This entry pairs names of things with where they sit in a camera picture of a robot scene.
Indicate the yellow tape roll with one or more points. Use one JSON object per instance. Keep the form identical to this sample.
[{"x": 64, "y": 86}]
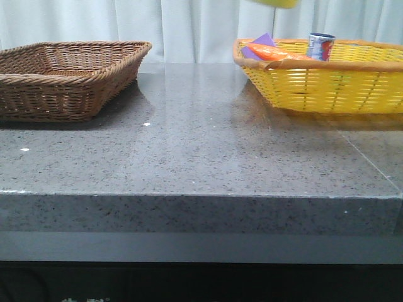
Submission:
[{"x": 284, "y": 4}]

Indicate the orange toy carrot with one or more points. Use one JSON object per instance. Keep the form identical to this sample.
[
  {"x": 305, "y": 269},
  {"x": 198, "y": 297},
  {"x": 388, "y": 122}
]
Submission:
[{"x": 271, "y": 53}]

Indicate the white curtain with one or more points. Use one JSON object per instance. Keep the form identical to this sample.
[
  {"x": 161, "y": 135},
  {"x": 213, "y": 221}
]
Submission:
[{"x": 195, "y": 31}]

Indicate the purple foam piece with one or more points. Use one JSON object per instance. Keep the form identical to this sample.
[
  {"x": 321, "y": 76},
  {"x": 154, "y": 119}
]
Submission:
[{"x": 265, "y": 39}]

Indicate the red blue drink can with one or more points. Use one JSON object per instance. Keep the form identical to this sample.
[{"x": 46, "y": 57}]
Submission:
[{"x": 320, "y": 46}]

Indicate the brown wicker basket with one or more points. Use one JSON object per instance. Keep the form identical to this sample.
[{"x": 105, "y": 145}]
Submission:
[{"x": 66, "y": 81}]

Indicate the yellow woven plastic basket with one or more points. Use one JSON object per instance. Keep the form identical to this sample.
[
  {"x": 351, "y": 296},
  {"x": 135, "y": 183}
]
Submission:
[{"x": 360, "y": 78}]

